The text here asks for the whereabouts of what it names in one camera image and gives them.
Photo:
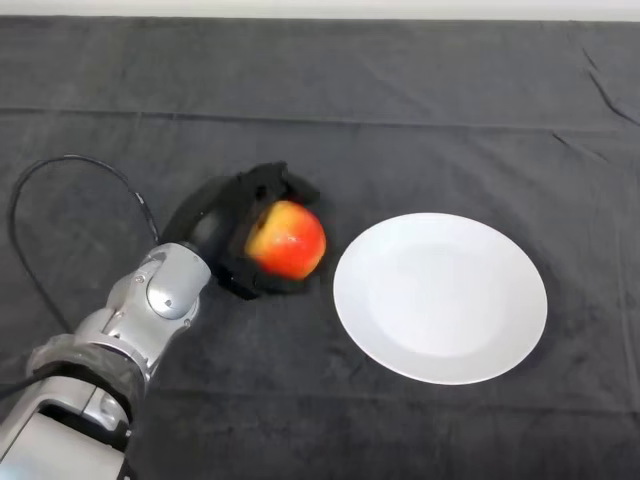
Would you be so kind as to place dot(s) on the red yellow apple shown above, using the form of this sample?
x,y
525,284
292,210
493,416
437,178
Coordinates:
x,y
292,245

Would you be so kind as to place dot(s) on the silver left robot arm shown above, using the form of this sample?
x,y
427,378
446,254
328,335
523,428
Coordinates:
x,y
160,290

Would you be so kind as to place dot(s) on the white round plate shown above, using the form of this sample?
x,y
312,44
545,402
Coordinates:
x,y
440,300

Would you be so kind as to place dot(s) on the black table cloth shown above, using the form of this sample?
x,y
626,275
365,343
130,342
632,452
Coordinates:
x,y
350,100

